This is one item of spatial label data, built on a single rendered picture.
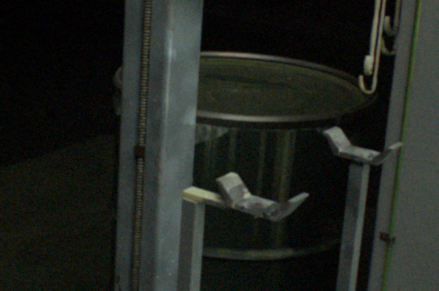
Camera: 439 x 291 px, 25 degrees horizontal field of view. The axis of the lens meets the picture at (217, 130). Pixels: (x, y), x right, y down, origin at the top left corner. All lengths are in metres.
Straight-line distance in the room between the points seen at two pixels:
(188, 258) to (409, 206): 0.59
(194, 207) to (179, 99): 0.15
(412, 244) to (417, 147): 0.14
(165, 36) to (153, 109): 0.08
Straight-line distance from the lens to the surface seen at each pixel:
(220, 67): 2.36
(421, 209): 1.42
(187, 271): 0.91
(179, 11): 0.96
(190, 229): 0.89
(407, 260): 1.46
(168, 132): 0.98
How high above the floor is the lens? 1.41
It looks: 17 degrees down
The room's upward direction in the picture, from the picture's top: 4 degrees clockwise
